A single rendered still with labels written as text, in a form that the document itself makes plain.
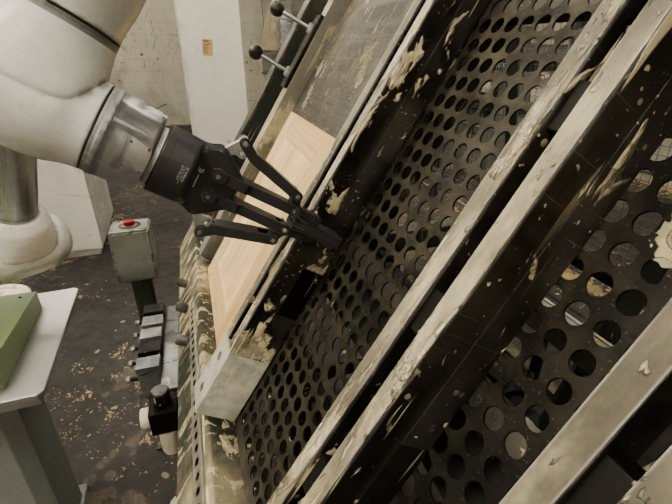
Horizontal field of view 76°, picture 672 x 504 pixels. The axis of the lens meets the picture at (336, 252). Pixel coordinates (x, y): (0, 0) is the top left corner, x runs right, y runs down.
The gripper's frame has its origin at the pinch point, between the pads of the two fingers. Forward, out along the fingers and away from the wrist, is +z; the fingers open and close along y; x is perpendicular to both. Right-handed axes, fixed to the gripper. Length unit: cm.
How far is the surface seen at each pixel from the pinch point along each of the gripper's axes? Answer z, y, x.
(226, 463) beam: 6.1, -37.7, -2.4
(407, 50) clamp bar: 1.4, 25.3, 6.6
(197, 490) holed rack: 3.0, -41.0, -4.7
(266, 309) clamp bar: 2.8, -15.9, 6.3
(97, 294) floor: -6, -153, 223
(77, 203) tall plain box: -40, -125, 285
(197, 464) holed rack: 2.9, -40.4, -0.7
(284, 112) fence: 7, 9, 70
